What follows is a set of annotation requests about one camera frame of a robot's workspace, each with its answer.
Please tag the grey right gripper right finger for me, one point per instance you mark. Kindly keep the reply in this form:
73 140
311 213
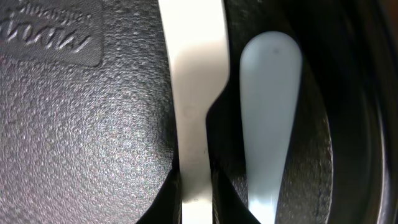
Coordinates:
227 206

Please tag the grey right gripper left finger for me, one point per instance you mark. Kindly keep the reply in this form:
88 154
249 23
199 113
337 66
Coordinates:
167 206

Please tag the round black tray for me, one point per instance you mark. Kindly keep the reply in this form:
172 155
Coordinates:
88 130

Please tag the white plastic spoon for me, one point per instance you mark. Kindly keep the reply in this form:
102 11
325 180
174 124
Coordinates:
270 75

